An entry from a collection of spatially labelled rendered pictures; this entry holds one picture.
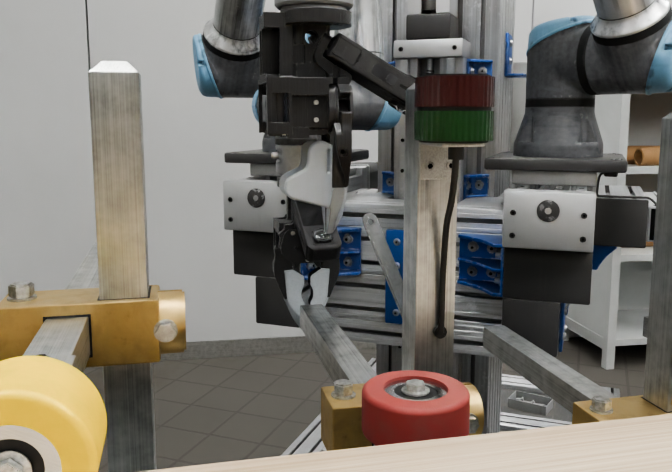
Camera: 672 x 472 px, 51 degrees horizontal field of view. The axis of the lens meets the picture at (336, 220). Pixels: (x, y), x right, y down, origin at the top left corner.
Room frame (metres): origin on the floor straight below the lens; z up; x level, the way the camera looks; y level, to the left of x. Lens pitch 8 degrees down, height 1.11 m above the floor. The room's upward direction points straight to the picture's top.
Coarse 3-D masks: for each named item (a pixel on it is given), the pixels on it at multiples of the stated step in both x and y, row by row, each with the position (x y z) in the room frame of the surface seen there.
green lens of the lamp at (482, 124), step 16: (416, 112) 0.53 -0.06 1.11; (432, 112) 0.52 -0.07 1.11; (448, 112) 0.51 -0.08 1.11; (464, 112) 0.51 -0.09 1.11; (480, 112) 0.51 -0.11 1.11; (416, 128) 0.53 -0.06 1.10; (432, 128) 0.52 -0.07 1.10; (448, 128) 0.51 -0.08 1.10; (464, 128) 0.51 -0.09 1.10; (480, 128) 0.51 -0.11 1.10
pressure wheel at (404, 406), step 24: (384, 384) 0.50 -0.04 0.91; (408, 384) 0.49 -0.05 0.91; (432, 384) 0.51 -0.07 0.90; (456, 384) 0.50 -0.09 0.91; (384, 408) 0.46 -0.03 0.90; (408, 408) 0.46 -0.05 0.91; (432, 408) 0.46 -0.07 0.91; (456, 408) 0.46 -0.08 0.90; (384, 432) 0.46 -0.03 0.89; (408, 432) 0.46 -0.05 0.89; (432, 432) 0.46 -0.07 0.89; (456, 432) 0.46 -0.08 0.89
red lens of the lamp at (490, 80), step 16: (416, 80) 0.53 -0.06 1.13; (432, 80) 0.52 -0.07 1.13; (448, 80) 0.51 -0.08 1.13; (464, 80) 0.51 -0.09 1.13; (480, 80) 0.51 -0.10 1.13; (416, 96) 0.53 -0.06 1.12; (432, 96) 0.52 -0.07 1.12; (448, 96) 0.51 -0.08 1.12; (464, 96) 0.51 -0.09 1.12; (480, 96) 0.51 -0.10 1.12
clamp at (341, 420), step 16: (464, 384) 0.59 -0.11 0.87; (336, 400) 0.56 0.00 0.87; (352, 400) 0.56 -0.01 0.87; (480, 400) 0.58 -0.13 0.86; (336, 416) 0.54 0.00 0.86; (352, 416) 0.54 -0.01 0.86; (480, 416) 0.57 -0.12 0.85; (336, 432) 0.54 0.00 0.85; (352, 432) 0.54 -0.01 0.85; (480, 432) 0.57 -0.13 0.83; (336, 448) 0.54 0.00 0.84
